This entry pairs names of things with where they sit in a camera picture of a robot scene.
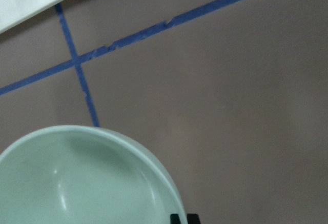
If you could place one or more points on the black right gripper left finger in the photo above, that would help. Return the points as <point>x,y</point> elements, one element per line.
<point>175,219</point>

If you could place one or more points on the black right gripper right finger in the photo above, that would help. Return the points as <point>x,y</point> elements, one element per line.
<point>193,218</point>

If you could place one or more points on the green bowl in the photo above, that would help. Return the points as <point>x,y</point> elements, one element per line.
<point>78,174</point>

